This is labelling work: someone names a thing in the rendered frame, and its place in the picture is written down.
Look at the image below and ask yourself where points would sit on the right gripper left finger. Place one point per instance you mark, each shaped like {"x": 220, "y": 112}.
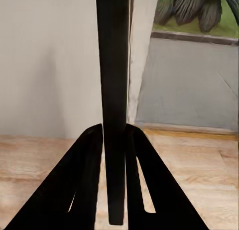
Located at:
{"x": 67, "y": 198}

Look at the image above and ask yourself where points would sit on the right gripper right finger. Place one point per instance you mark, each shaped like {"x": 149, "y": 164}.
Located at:
{"x": 174, "y": 211}

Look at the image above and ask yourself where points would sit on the poster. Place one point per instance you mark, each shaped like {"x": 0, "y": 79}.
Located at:
{"x": 115, "y": 30}

